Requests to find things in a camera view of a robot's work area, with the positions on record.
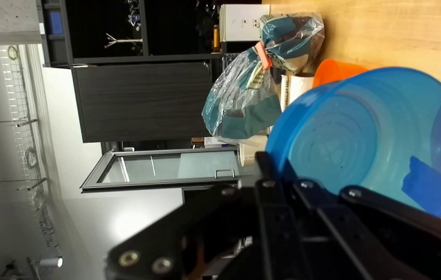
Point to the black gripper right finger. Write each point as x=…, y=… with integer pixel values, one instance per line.
x=376, y=238

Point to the large plastic bag blue contents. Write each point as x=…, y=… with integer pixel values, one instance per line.
x=237, y=103

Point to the blue tape piece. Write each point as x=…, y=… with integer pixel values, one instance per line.
x=432, y=187

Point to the black open shelf unit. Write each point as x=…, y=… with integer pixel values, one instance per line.
x=147, y=31

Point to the orange plastic bowl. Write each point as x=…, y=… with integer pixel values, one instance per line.
x=334, y=70

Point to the small clear plastic bag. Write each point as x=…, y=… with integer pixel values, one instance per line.
x=292, y=36

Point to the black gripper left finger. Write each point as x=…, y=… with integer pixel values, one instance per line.
x=206, y=233

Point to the blue plastic bowl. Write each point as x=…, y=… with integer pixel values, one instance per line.
x=365, y=129

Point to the dark wood panel cabinet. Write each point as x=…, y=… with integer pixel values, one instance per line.
x=143, y=101

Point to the white box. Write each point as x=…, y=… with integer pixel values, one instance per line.
x=241, y=23

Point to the grey flat tray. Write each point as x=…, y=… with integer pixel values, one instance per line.
x=168, y=168

